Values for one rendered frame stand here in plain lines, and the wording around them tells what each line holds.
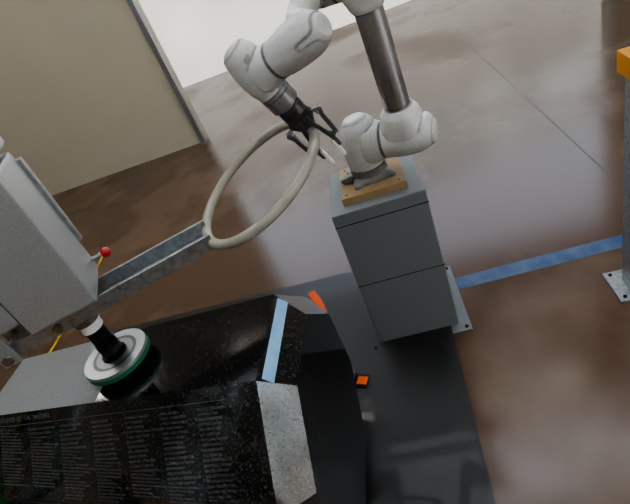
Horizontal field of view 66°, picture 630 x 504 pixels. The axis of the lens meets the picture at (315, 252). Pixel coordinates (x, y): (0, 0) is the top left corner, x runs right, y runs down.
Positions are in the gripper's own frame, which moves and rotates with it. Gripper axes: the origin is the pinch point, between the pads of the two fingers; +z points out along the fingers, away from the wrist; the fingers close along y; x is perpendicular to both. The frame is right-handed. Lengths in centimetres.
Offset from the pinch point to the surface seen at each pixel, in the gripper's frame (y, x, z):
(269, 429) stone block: 56, 56, 21
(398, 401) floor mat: 55, 12, 108
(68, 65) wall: 228, -488, -55
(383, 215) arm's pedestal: 9, -29, 53
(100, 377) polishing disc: 95, 27, -9
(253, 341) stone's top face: 52, 31, 14
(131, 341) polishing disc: 88, 15, -5
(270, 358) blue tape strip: 49, 38, 17
